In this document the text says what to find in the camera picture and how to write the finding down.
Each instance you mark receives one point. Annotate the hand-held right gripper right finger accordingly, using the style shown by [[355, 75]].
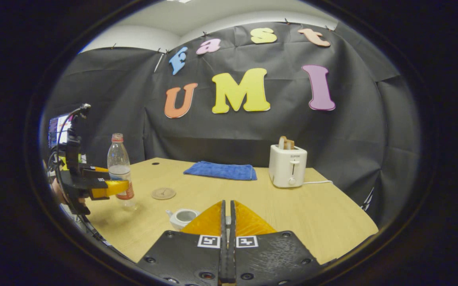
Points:
[[233, 258]]

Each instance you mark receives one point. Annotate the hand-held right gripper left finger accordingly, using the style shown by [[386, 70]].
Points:
[[222, 258]]

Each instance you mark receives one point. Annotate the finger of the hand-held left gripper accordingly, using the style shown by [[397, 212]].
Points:
[[111, 187], [96, 170]]

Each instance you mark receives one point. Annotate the clear plastic water bottle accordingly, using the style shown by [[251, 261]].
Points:
[[119, 167]]

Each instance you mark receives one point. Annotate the round brown coaster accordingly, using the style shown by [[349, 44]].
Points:
[[163, 193]]

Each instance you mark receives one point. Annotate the grey teacup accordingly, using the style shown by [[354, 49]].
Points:
[[183, 217]]

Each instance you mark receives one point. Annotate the computer monitor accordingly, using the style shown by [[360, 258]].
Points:
[[56, 131]]

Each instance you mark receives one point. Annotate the blue towel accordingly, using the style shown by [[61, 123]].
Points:
[[221, 171]]

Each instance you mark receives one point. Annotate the white toaster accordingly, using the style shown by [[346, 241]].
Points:
[[288, 167]]

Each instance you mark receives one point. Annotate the toasted bread slice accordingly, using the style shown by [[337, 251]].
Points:
[[290, 144], [282, 143]]

